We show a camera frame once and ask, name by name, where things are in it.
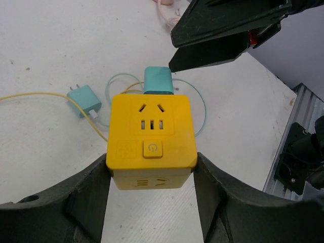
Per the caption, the right black base bracket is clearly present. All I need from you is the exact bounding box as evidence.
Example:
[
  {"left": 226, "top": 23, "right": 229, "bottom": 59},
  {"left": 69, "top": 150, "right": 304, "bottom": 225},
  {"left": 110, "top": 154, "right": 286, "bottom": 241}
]
[{"left": 274, "top": 118, "right": 323, "bottom": 195}]

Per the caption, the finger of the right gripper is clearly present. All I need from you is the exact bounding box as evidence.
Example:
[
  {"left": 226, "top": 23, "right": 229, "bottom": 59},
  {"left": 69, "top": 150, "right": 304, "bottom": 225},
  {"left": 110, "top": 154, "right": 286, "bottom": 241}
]
[{"left": 169, "top": 27, "right": 256, "bottom": 72}]

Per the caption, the light teal charging cable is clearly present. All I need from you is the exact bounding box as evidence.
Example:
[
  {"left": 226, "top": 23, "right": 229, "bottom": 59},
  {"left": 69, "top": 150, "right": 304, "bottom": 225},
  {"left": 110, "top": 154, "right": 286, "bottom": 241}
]
[{"left": 97, "top": 72, "right": 208, "bottom": 140}]

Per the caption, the aluminium front rail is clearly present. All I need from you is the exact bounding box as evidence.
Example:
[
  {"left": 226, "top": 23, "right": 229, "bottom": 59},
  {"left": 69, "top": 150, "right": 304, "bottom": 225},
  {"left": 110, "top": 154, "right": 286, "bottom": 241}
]
[{"left": 263, "top": 84, "right": 323, "bottom": 200}]

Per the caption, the light teal usb charger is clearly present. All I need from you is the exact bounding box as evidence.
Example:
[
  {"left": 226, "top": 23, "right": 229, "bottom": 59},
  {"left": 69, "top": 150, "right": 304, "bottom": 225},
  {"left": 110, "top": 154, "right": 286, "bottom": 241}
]
[{"left": 66, "top": 85, "right": 102, "bottom": 119}]

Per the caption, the yellow charging cable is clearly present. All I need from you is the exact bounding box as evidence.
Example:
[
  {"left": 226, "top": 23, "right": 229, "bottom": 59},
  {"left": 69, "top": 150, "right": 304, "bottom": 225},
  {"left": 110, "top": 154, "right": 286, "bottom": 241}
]
[{"left": 0, "top": 81, "right": 145, "bottom": 143}]

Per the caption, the yellow cube power socket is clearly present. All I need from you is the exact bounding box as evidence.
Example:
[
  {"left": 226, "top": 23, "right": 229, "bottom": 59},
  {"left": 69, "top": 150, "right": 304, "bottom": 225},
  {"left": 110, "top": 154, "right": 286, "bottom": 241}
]
[{"left": 106, "top": 94, "right": 197, "bottom": 190}]

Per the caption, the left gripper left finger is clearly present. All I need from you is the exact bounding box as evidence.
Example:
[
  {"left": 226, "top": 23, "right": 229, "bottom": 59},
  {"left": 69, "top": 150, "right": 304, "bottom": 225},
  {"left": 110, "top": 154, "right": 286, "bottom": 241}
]
[{"left": 1, "top": 154, "right": 111, "bottom": 242}]

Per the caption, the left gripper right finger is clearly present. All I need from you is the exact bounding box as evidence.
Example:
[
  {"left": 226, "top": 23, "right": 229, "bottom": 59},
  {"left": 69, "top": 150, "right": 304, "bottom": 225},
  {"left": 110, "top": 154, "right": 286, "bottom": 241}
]
[{"left": 193, "top": 153, "right": 323, "bottom": 242}]

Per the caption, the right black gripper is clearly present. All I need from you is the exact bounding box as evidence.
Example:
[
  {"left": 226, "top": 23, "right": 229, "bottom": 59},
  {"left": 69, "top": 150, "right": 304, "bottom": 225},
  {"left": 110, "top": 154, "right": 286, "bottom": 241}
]
[{"left": 171, "top": 0, "right": 323, "bottom": 49}]

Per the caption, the teal plug adapter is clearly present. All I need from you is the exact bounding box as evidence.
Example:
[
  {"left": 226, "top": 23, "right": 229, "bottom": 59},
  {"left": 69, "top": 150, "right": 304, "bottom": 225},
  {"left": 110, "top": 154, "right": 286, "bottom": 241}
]
[{"left": 144, "top": 66, "right": 174, "bottom": 95}]

